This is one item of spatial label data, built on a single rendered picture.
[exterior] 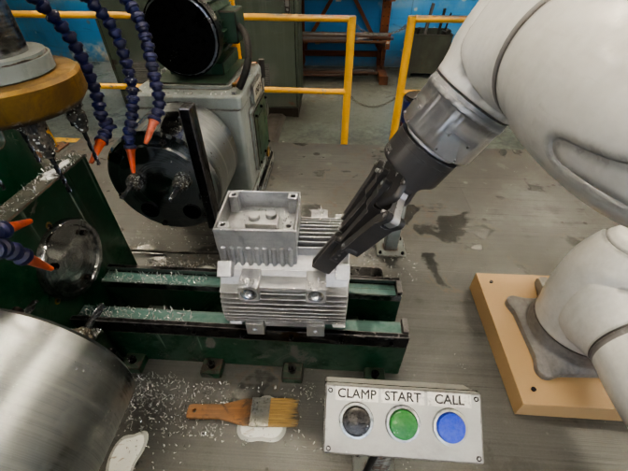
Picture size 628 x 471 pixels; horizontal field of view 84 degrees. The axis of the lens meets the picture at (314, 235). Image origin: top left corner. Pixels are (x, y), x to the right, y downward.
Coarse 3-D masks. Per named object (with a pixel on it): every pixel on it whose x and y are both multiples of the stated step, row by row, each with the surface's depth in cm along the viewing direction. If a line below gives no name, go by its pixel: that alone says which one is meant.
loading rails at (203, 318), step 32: (128, 288) 73; (160, 288) 72; (192, 288) 72; (352, 288) 70; (384, 288) 70; (96, 320) 64; (128, 320) 64; (160, 320) 64; (192, 320) 65; (224, 320) 65; (352, 320) 65; (384, 320) 74; (128, 352) 70; (160, 352) 70; (192, 352) 69; (224, 352) 68; (256, 352) 67; (288, 352) 66; (320, 352) 66; (352, 352) 65; (384, 352) 64
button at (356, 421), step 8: (352, 408) 37; (360, 408) 37; (344, 416) 37; (352, 416) 37; (360, 416) 37; (368, 416) 37; (344, 424) 37; (352, 424) 37; (360, 424) 37; (368, 424) 37; (352, 432) 37; (360, 432) 37
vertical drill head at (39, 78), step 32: (0, 0) 38; (0, 32) 38; (0, 64) 38; (32, 64) 40; (64, 64) 45; (0, 96) 37; (32, 96) 38; (64, 96) 42; (0, 128) 39; (32, 128) 41; (96, 160) 53
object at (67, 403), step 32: (0, 320) 36; (32, 320) 37; (0, 352) 34; (32, 352) 35; (64, 352) 37; (96, 352) 40; (0, 384) 33; (32, 384) 34; (64, 384) 36; (96, 384) 39; (128, 384) 44; (0, 416) 31; (32, 416) 33; (64, 416) 35; (96, 416) 38; (0, 448) 30; (32, 448) 32; (64, 448) 34; (96, 448) 38
